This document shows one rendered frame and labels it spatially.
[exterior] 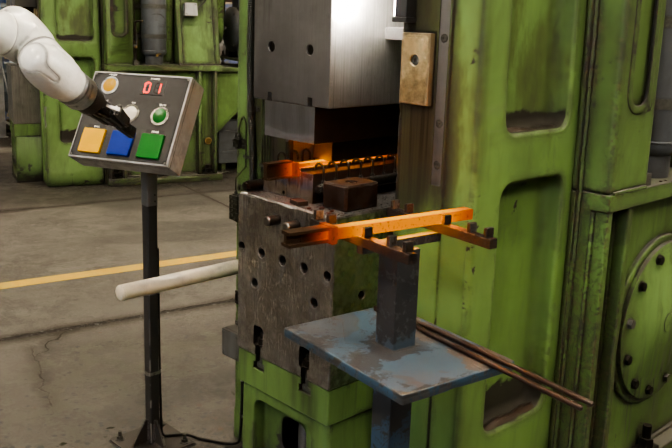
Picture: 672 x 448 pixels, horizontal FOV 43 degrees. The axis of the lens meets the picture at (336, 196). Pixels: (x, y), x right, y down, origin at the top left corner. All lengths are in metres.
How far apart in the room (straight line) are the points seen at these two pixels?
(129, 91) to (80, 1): 4.32
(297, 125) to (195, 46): 4.88
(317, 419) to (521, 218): 0.74
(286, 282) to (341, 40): 0.63
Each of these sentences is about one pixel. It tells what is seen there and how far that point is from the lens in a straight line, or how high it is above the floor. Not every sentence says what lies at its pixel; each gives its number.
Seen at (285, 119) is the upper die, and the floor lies 1.12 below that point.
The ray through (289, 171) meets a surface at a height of 0.99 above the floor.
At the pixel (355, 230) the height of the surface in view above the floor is 0.98.
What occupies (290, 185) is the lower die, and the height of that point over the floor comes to 0.95.
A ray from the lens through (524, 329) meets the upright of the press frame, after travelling 2.40.
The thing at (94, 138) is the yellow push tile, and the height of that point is 1.01.
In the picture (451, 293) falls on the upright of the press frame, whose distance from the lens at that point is 2.09.
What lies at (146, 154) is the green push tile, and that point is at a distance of 2.45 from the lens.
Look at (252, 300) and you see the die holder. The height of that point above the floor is 0.62.
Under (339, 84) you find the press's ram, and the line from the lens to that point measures 2.10.
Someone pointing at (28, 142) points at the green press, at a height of 0.32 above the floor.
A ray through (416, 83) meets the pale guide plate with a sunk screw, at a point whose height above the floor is 1.24.
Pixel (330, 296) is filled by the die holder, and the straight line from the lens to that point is 2.08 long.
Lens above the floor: 1.39
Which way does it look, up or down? 12 degrees down
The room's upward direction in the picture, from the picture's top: 2 degrees clockwise
